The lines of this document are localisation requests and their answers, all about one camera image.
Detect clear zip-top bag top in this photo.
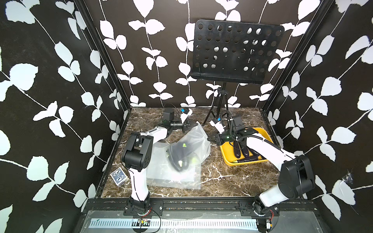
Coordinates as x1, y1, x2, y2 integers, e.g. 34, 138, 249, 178
167, 122, 211, 172

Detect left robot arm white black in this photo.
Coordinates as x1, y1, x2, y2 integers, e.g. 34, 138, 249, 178
121, 121, 198, 215

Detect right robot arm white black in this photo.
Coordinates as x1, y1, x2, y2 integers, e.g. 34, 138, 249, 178
208, 128, 315, 215

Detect stack of clear zip-top bags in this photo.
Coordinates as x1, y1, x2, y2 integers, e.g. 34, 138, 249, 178
146, 142, 201, 189

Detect yellow plastic tray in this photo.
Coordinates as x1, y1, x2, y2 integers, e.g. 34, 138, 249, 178
220, 127, 273, 167

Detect black perforated music stand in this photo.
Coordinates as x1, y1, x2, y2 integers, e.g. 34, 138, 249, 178
190, 19, 285, 119

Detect small printed card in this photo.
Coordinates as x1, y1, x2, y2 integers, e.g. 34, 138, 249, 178
110, 168, 129, 186

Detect white perforated strip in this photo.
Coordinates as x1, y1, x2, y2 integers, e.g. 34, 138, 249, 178
88, 218, 257, 231

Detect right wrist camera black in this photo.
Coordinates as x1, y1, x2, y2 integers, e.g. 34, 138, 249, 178
232, 116, 245, 133

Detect black front mounting rail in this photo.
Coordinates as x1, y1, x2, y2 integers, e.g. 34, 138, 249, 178
83, 197, 318, 218

